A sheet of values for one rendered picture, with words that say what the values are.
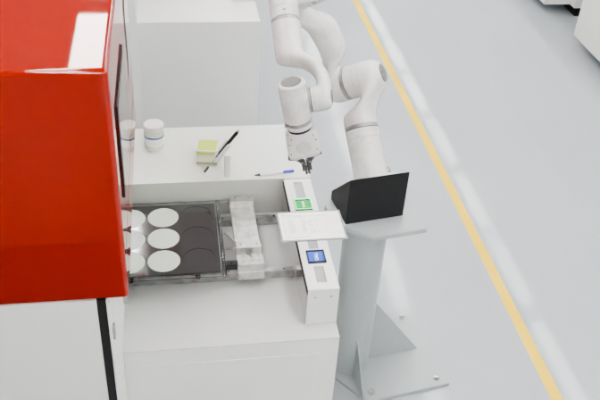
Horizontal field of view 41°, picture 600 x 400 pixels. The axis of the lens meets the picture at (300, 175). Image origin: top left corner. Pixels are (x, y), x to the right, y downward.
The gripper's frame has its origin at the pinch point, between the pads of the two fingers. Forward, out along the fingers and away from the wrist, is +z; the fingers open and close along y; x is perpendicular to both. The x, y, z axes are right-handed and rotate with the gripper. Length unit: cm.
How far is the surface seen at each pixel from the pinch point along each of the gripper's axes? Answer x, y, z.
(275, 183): 14.9, -11.0, 15.1
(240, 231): -2.4, -25.4, 18.5
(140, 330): -38, -58, 18
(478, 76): 260, 140, 144
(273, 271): -19.1, -17.3, 23.6
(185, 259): -16.7, -43.1, 12.8
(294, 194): 6.2, -5.6, 14.6
